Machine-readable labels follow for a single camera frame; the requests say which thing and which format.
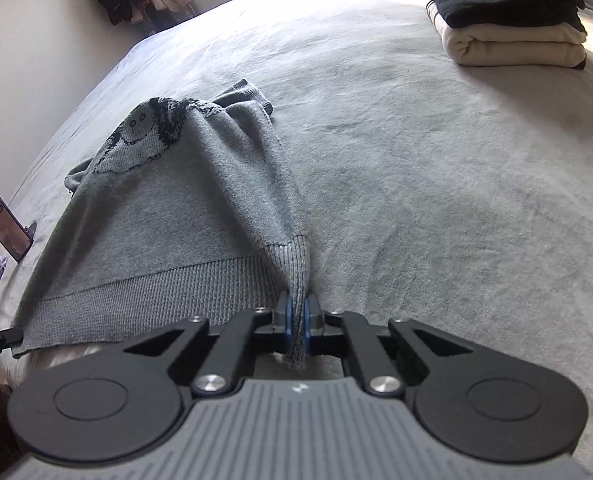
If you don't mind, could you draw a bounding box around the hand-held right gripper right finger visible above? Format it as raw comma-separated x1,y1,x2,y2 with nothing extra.
303,295,469,396

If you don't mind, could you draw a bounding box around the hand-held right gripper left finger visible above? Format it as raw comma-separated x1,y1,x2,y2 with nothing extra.
121,292,294,397

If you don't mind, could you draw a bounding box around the grey knit sweater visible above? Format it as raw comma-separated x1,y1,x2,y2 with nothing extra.
14,78,322,368

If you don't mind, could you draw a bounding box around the smartphone on stand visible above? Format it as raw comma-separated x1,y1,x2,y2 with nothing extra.
0,186,37,263

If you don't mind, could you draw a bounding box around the beige folded garment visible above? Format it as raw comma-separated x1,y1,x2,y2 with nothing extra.
426,2,588,68

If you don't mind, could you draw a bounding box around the black folded garment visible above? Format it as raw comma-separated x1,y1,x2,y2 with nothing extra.
426,0,587,31

